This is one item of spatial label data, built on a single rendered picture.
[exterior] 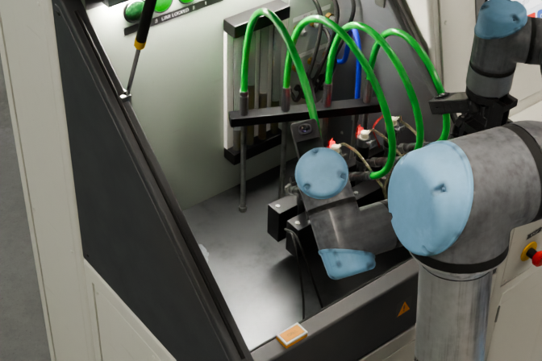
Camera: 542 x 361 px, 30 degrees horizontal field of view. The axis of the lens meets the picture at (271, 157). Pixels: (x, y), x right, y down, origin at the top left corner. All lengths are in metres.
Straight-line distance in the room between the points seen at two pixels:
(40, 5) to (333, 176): 0.72
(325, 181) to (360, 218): 0.08
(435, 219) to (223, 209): 1.25
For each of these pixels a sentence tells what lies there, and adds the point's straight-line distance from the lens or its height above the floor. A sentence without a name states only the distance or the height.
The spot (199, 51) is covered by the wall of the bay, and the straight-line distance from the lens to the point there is 2.08.
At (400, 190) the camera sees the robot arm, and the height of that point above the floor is 1.62.
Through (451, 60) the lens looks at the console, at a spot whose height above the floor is 1.18.
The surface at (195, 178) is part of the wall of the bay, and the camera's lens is 2.26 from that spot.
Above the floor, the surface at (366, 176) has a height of 1.10.
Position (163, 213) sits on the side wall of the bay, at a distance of 1.78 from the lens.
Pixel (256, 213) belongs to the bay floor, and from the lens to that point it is 2.28.
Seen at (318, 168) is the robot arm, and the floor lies 1.43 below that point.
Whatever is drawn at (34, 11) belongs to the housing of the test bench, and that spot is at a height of 1.37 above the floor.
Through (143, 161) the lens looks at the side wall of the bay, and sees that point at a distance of 1.79.
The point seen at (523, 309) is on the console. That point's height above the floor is 0.58.
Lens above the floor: 2.35
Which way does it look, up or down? 38 degrees down
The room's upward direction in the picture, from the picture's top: 2 degrees clockwise
